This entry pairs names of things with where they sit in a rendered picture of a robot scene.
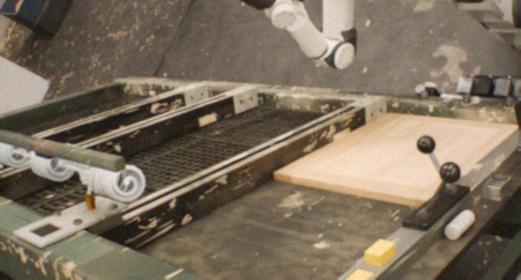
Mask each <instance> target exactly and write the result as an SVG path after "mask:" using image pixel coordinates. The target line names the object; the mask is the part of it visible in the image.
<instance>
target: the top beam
mask: <svg viewBox="0 0 521 280"><path fill-rule="evenodd" d="M47 217H48V216H46V215H43V214H42V213H41V212H38V211H36V210H33V209H31V208H27V207H25V206H24V205H21V204H18V203H15V202H12V201H10V200H9V199H5V198H3V197H0V270H1V271H2V272H4V273H5V274H7V275H9V276H10V277H12V278H14V279H16V280H210V279H207V278H204V277H201V276H199V275H197V274H195V273H191V272H189V271H185V270H183V269H179V268H177V267H175V266H172V265H170V264H169V263H166V262H163V261H162V260H157V259H156V258H153V257H150V256H147V255H144V254H142V253H140V252H136V251H134V250H131V249H129V248H127V247H124V246H123V245H120V244H118V243H114V242H112V241H110V240H107V239H105V238H101V237H99V236H97V235H94V234H91V233H88V232H86V231H84V230H78V231H76V232H74V233H72V234H70V235H69V236H67V237H65V238H62V239H60V240H58V241H56V242H54V243H52V244H47V245H45V246H44V247H39V246H37V245H35V244H32V243H30V242H28V241H26V240H23V239H22V238H20V237H18V236H15V234H14V232H15V231H17V230H19V229H21V228H23V227H25V226H27V225H30V224H32V223H34V222H36V221H40V220H41V219H42V218H43V219H45V218H47Z"/></svg>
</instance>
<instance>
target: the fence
mask: <svg viewBox="0 0 521 280"><path fill-rule="evenodd" d="M518 140H519V127H518V128H517V129H515V130H514V131H513V132H512V133H511V134H510V135H509V136H508V137H506V138H505V139H504V140H502V141H501V142H500V143H499V144H497V146H496V147H494V148H493V149H492V150H491V151H490V152H489V153H488V154H487V155H485V156H484V157H483V158H482V159H480V160H479V161H478V163H476V164H475V166H474V167H472V168H471V169H470V170H469V171H467V172H466V173H465V174H463V175H462V176H461V177H460V178H459V180H458V181H457V182H454V183H453V184H456V185H461V186H470V187H471V190H470V193H469V194H467V195H466V196H465V197H464V198H463V199H462V200H460V201H459V202H458V203H457V204H456V205H455V206H454V207H452V208H451V209H450V210H449V211H448V212H447V213H445V215H444V216H443V217H442V218H441V219H440V220H439V221H437V222H436V223H435V224H434V225H433V226H432V227H431V228H430V229H429V230H428V231H422V230H416V229H412V228H408V227H404V226H401V227H400V229H399V230H398V231H396V232H395V233H394V234H392V235H391V236H390V237H389V238H387V239H386V241H389V242H393V243H395V244H396V254H395V255H394V257H393V258H391V259H390V260H389V261H388V262H387V263H385V264H384V265H382V266H381V267H379V266H376V265H371V264H368V263H365V257H363V258H362V259H361V261H359V262H358V263H357V264H356V265H354V266H353V267H352V268H351V269H350V270H349V271H348V272H347V273H345V274H344V275H343V276H341V277H340V278H339V279H338V280H345V279H346V278H348V277H349V276H350V275H351V274H352V273H354V272H355V271H356V270H357V269H360V270H363V269H364V270H366V271H369V272H372V273H373V274H372V275H371V276H369V277H368V278H367V279H366V280H398V279H399V278H400V277H401V276H402V275H403V274H404V273H405V272H406V271H407V270H408V269H409V268H410V267H411V266H412V265H413V264H414V263H415V262H416V261H417V260H418V259H419V258H420V257H422V256H423V255H424V254H425V253H426V252H427V251H428V250H429V249H430V248H431V247H433V246H434V245H435V244H436V243H437V242H438V241H439V240H440V239H441V238H442V237H443V236H444V235H445V228H446V227H447V226H448V224H449V223H450V222H451V221H453V220H454V219H455V218H456V217H457V216H458V215H459V213H460V212H462V211H465V210H468V211H470V210H471V209H472V208H473V207H474V206H475V205H476V204H477V203H478V202H479V201H480V200H481V199H482V197H483V185H484V184H485V183H486V182H487V180H488V179H489V178H490V177H492V176H493V174H496V175H502V176H505V175H506V174H507V173H508V172H509V170H510V169H511V168H513V167H514V166H515V165H516V164H517V163H518V162H519V161H520V160H521V152H518V148H517V144H518Z"/></svg>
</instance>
